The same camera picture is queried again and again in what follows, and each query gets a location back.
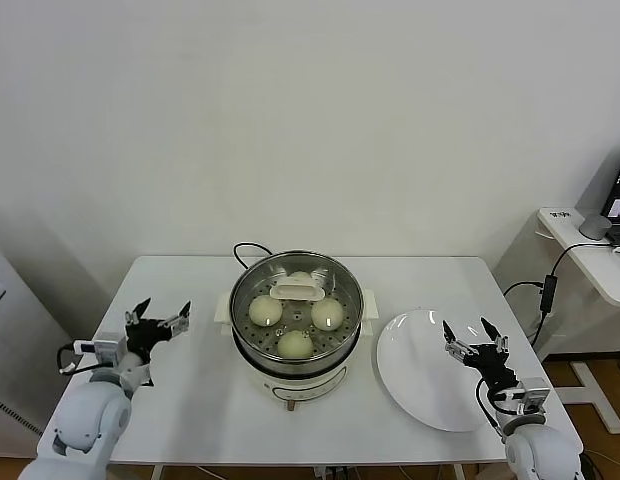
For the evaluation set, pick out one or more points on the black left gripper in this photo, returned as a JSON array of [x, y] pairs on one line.
[[142, 336]]

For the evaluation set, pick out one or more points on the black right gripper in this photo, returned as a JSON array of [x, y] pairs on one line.
[[491, 366]]

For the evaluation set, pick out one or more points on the white steamed baozi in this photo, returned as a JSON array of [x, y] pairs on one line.
[[300, 276], [327, 314], [265, 310], [295, 345]]

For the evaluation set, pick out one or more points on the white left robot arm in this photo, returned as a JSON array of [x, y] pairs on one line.
[[90, 415]]

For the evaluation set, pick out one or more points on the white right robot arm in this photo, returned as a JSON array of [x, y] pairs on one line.
[[540, 452]]

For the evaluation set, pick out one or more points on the stainless steel steamer basket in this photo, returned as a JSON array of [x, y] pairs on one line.
[[295, 366]]

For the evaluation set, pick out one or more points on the white round plate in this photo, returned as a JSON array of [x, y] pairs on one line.
[[415, 370]]

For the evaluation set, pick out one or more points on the white table leg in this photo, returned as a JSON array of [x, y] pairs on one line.
[[458, 473], [157, 473]]

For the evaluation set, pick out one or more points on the white side desk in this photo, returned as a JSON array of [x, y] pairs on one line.
[[590, 270]]

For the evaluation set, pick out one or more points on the white electric cooker base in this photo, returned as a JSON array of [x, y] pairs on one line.
[[300, 389]]

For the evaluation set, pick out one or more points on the grey round speaker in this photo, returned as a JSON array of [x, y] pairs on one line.
[[595, 227]]

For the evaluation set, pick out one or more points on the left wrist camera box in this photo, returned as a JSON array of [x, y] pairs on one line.
[[107, 349]]

